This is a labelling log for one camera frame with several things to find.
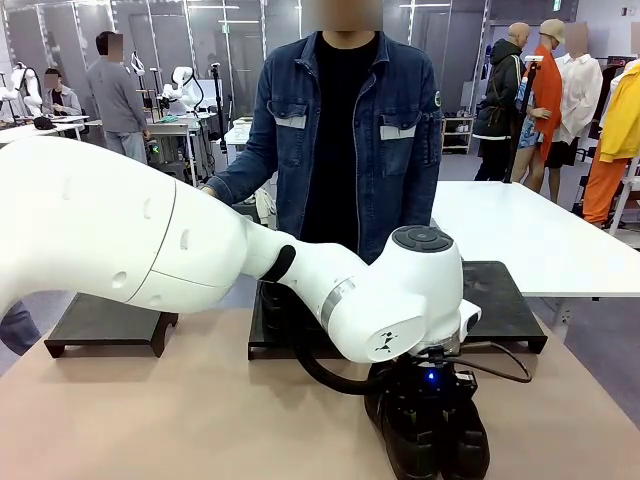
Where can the person's right hand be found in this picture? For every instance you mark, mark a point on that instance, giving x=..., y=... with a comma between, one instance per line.
x=209, y=191

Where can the blue denim garment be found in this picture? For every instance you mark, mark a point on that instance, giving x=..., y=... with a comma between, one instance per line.
x=17, y=327

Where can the mannequin in black jacket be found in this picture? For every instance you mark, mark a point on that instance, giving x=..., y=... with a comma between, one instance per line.
x=500, y=100

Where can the white shoe shelf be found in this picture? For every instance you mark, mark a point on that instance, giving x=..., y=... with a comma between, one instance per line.
x=457, y=135

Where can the mannequin in yellow orange clothes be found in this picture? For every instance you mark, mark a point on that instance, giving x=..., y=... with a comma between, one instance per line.
x=617, y=135

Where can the mannequin with orange scarf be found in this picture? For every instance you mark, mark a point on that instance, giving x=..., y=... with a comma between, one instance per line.
x=542, y=100

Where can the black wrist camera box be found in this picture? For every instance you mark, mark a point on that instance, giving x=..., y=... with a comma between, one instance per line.
x=465, y=384

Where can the figure in white shirt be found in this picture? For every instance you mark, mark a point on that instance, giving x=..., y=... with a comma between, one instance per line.
x=580, y=105

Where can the grey equipment cart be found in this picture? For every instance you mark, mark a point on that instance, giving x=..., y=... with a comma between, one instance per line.
x=175, y=145

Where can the person in denim jacket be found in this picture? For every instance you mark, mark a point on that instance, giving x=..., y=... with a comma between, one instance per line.
x=350, y=140

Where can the black camera tripod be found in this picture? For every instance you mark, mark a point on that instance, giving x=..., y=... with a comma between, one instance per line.
x=218, y=105

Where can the black smooth leather shoe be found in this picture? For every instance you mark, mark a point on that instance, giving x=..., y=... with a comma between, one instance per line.
x=395, y=445

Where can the person's right forearm denim sleeve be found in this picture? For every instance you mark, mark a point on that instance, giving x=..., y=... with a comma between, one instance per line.
x=240, y=175

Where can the white background work table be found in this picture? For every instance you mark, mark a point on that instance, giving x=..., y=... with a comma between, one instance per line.
x=45, y=127

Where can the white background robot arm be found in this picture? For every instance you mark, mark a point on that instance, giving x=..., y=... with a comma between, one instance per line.
x=182, y=90

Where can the large white table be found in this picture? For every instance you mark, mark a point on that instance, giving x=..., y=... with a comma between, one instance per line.
x=525, y=235

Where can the black textured buckle dress shoe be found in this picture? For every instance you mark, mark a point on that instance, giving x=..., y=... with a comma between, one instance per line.
x=280, y=305

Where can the standing man in grey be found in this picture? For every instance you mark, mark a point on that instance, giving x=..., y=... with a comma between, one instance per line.
x=115, y=95

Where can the seated person in grey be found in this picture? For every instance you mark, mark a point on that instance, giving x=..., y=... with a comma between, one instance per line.
x=61, y=97

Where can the black cap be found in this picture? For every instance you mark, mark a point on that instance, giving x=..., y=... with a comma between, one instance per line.
x=44, y=123

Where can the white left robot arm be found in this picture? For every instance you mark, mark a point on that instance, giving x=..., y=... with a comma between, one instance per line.
x=150, y=235

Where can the dark flat shoe stand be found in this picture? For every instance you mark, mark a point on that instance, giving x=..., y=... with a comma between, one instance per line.
x=105, y=325
x=280, y=345
x=500, y=300

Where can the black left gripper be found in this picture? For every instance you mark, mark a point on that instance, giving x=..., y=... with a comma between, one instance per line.
x=425, y=385

